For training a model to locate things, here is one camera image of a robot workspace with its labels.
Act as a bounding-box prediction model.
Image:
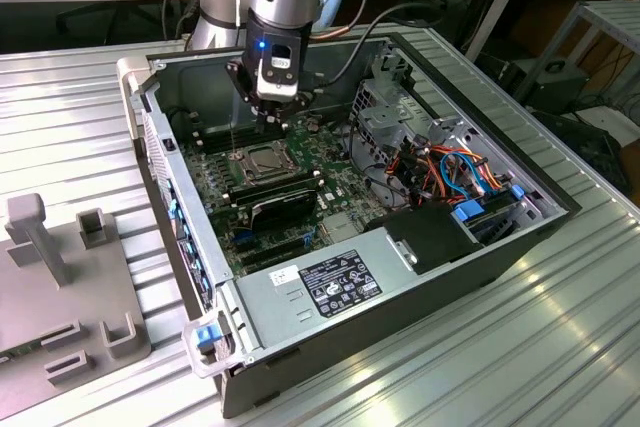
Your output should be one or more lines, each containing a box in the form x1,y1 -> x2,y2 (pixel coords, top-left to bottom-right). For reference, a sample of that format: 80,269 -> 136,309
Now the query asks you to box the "black disk drive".
467,190 -> 534,244

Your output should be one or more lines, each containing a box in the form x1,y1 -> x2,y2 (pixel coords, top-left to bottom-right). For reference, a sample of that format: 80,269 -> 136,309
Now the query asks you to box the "black expansion slot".
241,238 -> 308,269

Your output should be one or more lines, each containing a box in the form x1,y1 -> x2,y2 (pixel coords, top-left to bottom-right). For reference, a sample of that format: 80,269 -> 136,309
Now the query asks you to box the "grey metal shelf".
514,0 -> 640,108

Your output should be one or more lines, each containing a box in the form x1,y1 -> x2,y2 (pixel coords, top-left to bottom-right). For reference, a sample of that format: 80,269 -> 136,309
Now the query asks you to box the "silver drive cage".
348,77 -> 482,209

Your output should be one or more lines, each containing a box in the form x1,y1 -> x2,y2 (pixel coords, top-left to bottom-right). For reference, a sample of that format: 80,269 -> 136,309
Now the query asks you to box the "clear plastic bracket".
180,310 -> 239,379

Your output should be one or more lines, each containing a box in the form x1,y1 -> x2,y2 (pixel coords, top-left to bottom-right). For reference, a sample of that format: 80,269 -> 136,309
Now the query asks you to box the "orange wire bundle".
389,143 -> 504,198

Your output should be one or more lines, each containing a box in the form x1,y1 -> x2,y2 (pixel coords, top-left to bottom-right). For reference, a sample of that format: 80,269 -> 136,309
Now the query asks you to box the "grey parts rack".
0,193 -> 152,401

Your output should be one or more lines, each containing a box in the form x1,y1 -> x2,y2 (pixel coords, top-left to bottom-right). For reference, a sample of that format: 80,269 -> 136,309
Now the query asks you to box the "silver chipset heatsink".
321,213 -> 362,244

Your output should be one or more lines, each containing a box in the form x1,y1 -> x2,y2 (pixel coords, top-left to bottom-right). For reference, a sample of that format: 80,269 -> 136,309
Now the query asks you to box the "blue disk carrier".
451,198 -> 490,224

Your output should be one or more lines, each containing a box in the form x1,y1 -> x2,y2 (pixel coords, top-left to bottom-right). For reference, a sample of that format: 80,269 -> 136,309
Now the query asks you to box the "green motherboard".
177,111 -> 381,278

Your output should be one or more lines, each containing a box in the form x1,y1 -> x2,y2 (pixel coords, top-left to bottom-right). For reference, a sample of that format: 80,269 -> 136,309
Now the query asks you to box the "black box with handle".
529,59 -> 590,116

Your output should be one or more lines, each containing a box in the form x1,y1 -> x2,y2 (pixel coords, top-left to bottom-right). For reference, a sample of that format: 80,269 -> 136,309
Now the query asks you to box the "green board in rack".
0,341 -> 41,363

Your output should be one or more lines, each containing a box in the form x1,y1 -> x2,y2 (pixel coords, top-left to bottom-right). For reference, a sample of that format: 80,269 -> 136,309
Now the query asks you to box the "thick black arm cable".
304,0 -> 439,87

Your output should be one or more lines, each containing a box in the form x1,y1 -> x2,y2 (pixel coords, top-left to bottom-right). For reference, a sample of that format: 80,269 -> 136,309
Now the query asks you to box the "blue wire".
438,148 -> 490,201

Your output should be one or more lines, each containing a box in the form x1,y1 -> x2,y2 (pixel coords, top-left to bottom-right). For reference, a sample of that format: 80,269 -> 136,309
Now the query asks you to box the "blue case latch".
195,325 -> 222,351

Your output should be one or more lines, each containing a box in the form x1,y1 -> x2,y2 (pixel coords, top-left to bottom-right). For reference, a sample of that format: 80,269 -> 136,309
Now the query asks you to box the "silver power supply unit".
232,225 -> 420,354

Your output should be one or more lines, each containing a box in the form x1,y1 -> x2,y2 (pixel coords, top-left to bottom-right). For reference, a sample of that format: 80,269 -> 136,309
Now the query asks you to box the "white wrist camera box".
256,60 -> 300,102

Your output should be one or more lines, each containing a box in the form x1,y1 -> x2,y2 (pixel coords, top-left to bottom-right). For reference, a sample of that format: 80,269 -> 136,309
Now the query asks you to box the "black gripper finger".
276,87 -> 321,132
223,59 -> 275,135

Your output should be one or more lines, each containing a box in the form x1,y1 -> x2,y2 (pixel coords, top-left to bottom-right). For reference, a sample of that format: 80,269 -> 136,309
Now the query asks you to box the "black graphics card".
248,188 -> 317,234

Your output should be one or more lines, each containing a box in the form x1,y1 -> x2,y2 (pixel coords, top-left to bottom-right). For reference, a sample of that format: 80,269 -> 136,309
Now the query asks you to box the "black open PC case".
116,31 -> 584,421

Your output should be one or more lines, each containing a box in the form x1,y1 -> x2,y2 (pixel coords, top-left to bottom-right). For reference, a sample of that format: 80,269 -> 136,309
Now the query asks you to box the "CPU socket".
232,142 -> 299,185

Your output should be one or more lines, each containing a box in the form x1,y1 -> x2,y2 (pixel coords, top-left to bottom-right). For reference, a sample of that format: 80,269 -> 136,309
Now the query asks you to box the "black plastic shroud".
363,205 -> 485,277

